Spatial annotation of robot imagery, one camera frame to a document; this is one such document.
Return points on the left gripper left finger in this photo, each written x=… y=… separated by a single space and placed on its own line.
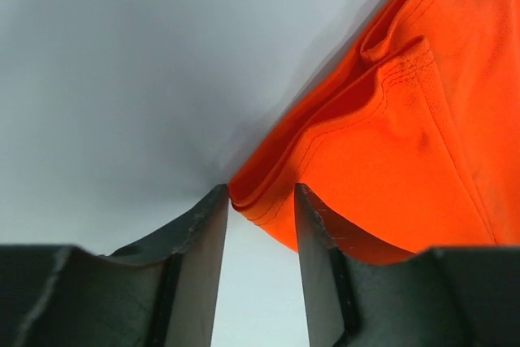
x=158 y=291

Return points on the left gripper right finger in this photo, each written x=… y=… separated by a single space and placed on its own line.
x=361 y=291

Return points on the orange t-shirt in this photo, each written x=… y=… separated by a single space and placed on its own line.
x=413 y=140

